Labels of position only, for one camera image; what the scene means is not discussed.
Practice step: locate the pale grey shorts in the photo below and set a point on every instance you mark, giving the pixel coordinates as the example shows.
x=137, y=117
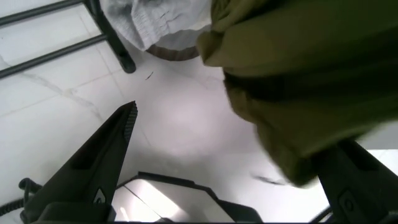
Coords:
x=149, y=21

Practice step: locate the white laundry basket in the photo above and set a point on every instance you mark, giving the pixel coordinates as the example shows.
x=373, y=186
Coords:
x=171, y=55

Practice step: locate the green long-sleeved shirt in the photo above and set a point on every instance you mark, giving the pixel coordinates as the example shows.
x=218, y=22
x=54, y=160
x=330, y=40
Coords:
x=295, y=46

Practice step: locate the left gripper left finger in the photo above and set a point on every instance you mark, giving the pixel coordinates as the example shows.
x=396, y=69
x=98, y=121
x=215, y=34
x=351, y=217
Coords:
x=84, y=186

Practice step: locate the black clothes rack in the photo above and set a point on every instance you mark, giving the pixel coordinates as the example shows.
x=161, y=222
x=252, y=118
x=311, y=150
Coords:
x=112, y=40

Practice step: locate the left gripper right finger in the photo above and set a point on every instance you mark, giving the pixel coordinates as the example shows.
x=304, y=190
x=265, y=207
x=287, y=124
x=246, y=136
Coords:
x=367, y=193

